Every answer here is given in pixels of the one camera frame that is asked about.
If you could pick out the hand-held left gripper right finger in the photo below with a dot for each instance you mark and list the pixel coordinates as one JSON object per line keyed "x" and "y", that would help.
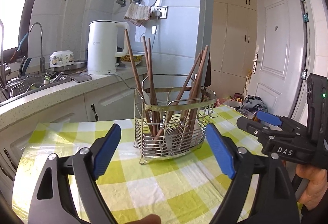
{"x": 220, "y": 152}

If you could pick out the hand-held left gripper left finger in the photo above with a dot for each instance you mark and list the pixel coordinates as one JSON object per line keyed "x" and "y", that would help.
{"x": 106, "y": 152}

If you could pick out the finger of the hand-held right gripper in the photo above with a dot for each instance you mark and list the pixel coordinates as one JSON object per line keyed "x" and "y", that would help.
{"x": 267, "y": 116}
{"x": 249, "y": 125}

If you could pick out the person's right hand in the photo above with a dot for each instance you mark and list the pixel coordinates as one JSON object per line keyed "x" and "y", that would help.
{"x": 317, "y": 188}

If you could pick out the person's left hand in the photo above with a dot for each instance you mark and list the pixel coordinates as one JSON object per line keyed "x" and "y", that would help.
{"x": 148, "y": 220}

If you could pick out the pile of clothes and bags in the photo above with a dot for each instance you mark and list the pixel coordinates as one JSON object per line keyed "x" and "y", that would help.
{"x": 252, "y": 106}

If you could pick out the white base cabinets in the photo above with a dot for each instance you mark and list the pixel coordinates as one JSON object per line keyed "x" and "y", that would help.
{"x": 112, "y": 103}

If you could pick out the green checked tablecloth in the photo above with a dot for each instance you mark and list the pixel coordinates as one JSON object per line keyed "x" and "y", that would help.
{"x": 153, "y": 183}

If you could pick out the speckled kitchen counter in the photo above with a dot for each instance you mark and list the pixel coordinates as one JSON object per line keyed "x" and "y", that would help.
{"x": 76, "y": 88}

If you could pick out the grey square board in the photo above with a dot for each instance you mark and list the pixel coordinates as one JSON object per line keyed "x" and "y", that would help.
{"x": 80, "y": 77}

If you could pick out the white panelled door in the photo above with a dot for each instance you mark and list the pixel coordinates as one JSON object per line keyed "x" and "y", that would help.
{"x": 279, "y": 34}

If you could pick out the cream wardrobe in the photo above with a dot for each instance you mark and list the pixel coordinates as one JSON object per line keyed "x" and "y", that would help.
{"x": 235, "y": 34}

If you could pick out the yellow patterned bowl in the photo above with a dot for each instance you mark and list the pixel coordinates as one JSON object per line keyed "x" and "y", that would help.
{"x": 139, "y": 58}

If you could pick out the white electric kettle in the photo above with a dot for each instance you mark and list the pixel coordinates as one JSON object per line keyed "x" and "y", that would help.
{"x": 102, "y": 49}

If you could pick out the white patterned bowl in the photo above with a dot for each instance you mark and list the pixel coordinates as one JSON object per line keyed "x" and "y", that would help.
{"x": 61, "y": 58}

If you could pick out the steel kitchen sink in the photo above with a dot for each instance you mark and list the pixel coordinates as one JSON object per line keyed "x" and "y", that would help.
{"x": 25, "y": 85}

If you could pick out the small steel faucet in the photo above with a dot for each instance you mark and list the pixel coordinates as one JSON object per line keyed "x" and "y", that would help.
{"x": 41, "y": 47}

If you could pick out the hanging checked dishcloth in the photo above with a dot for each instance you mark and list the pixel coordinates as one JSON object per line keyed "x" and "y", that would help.
{"x": 137, "y": 15}

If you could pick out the tall steel faucet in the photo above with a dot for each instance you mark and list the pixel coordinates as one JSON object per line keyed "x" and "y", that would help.
{"x": 2, "y": 42}

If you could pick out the silver wall socket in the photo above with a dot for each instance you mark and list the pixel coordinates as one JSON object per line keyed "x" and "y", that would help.
{"x": 162, "y": 11}

